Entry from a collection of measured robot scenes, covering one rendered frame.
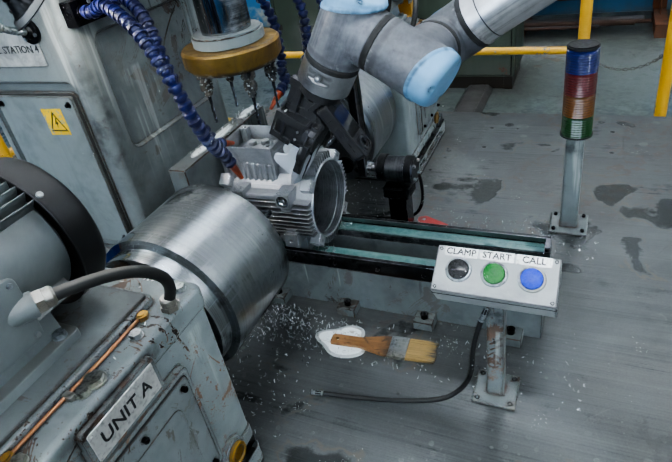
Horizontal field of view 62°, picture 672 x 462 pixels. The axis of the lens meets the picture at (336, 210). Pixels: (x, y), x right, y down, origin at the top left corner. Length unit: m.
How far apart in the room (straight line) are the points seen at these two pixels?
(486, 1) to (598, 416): 0.65
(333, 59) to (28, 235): 0.48
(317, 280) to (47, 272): 0.64
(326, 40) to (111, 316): 0.48
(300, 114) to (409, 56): 0.24
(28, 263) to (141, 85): 0.59
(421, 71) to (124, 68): 0.58
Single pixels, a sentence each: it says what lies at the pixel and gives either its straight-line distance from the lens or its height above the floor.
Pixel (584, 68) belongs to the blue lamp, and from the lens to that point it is 1.19.
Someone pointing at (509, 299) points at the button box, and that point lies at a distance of 0.80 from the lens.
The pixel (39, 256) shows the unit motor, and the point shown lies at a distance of 0.66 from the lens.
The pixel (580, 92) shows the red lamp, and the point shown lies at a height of 1.13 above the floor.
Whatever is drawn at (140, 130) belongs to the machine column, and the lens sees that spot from 1.16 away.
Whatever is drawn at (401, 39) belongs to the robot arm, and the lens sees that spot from 0.82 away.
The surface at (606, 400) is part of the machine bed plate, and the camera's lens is 1.03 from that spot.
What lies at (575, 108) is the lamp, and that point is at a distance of 1.22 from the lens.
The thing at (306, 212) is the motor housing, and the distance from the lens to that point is 1.05.
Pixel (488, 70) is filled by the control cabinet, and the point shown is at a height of 0.15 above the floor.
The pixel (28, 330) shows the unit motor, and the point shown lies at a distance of 0.61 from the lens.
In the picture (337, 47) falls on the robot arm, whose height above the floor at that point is 1.35.
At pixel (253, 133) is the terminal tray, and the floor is 1.13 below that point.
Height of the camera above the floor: 1.58
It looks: 32 degrees down
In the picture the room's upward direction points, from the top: 10 degrees counter-clockwise
